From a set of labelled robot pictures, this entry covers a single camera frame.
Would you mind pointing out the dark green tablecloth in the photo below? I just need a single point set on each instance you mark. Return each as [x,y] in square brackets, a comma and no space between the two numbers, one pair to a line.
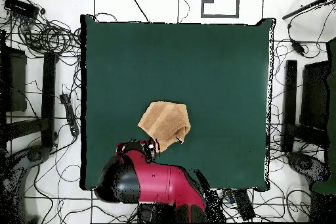
[183,63]

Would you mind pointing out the black power strip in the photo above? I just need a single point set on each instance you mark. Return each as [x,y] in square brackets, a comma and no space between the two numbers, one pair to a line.
[244,204]
[69,113]

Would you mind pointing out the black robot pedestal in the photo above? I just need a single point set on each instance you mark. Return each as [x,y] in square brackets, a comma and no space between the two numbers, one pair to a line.
[157,213]

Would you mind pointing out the black frame bar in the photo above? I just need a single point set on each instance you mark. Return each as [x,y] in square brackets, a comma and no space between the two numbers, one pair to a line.
[48,98]
[290,98]

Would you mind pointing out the black flat panel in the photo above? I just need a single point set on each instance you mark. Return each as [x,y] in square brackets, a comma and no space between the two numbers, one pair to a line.
[15,82]
[313,95]

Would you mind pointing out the black device box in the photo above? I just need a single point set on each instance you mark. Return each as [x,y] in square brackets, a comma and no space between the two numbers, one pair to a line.
[21,7]

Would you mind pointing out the grey chair base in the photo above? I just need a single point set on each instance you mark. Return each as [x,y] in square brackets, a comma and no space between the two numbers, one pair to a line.
[34,154]
[304,163]

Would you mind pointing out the tan terry towel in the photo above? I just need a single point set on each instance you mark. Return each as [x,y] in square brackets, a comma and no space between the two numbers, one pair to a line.
[165,121]

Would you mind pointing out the black power adapter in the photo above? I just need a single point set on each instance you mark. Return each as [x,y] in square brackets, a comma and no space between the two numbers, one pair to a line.
[298,47]

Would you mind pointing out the black tripod pole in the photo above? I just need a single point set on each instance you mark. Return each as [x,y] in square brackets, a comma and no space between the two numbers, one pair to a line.
[302,9]

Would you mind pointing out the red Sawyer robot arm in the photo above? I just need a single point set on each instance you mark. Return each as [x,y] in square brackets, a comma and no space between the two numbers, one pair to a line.
[162,179]

